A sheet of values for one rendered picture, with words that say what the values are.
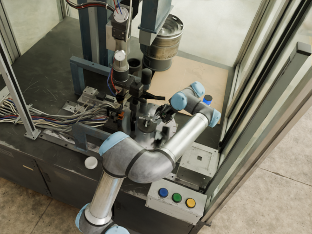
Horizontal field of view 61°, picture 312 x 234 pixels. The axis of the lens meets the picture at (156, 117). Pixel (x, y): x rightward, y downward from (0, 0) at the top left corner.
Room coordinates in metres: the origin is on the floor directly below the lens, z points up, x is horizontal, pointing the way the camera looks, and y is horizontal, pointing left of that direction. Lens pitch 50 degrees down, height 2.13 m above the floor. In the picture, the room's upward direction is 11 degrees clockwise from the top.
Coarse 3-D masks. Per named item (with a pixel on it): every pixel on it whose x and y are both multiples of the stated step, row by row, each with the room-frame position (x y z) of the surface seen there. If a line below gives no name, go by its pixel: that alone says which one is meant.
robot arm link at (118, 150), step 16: (112, 144) 0.48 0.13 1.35; (128, 144) 0.49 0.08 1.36; (112, 160) 0.44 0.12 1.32; (128, 160) 0.44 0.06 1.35; (112, 176) 0.42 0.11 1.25; (96, 192) 0.40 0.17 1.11; (112, 192) 0.40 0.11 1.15; (96, 208) 0.36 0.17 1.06; (80, 224) 0.32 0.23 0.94; (96, 224) 0.32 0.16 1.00
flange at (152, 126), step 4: (144, 116) 0.95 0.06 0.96; (140, 120) 0.92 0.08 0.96; (144, 120) 0.91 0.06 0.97; (140, 124) 0.89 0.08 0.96; (144, 124) 0.89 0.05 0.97; (148, 124) 0.89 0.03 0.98; (152, 124) 0.90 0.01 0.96; (156, 124) 0.91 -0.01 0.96; (140, 128) 0.86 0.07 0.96; (144, 128) 0.87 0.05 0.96; (148, 128) 0.87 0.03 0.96; (152, 128) 0.88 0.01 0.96
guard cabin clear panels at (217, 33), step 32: (32, 0) 1.81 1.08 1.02; (192, 0) 1.96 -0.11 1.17; (224, 0) 1.92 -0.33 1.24; (256, 0) 1.88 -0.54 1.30; (0, 32) 1.44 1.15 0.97; (32, 32) 1.72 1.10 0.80; (192, 32) 1.95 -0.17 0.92; (224, 32) 1.91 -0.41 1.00; (256, 32) 1.74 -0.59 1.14; (224, 64) 1.89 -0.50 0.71; (256, 96) 0.89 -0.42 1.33; (288, 96) 0.59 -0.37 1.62
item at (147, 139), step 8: (144, 104) 1.05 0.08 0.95; (152, 104) 1.06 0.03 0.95; (128, 112) 0.97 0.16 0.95; (136, 112) 0.98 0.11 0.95; (144, 112) 0.99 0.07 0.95; (152, 112) 1.00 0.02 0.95; (120, 120) 0.90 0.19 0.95; (128, 120) 0.91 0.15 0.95; (136, 120) 0.92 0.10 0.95; (120, 128) 0.85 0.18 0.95; (128, 128) 0.86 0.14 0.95; (136, 128) 0.87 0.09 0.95; (160, 128) 0.90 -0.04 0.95; (168, 128) 0.91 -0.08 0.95; (136, 136) 0.81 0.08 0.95; (144, 136) 0.82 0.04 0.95; (152, 136) 0.83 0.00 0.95; (160, 136) 0.84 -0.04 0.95; (168, 136) 0.85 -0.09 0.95; (144, 144) 0.77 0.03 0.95; (152, 144) 0.78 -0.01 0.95; (160, 144) 0.79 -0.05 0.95
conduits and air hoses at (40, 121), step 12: (0, 96) 1.03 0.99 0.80; (0, 108) 0.96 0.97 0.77; (96, 108) 0.98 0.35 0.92; (0, 120) 0.87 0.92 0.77; (12, 120) 0.89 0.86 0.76; (36, 120) 0.92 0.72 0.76; (48, 120) 0.93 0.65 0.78; (60, 120) 0.94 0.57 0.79; (72, 120) 0.90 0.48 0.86; (84, 120) 0.90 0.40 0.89; (96, 120) 0.91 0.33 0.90
